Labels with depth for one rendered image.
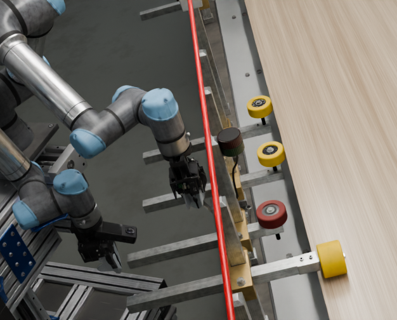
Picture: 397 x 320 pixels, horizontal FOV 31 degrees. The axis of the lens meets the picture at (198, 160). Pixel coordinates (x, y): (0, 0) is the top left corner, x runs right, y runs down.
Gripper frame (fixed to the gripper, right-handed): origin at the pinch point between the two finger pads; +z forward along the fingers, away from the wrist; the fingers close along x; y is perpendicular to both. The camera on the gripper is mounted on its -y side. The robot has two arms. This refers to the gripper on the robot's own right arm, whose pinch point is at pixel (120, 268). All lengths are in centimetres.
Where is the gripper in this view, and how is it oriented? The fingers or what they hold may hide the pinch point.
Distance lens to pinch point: 204.3
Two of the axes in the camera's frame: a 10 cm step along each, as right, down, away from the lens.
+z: 2.6, 7.5, 6.0
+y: -9.6, 2.5, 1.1
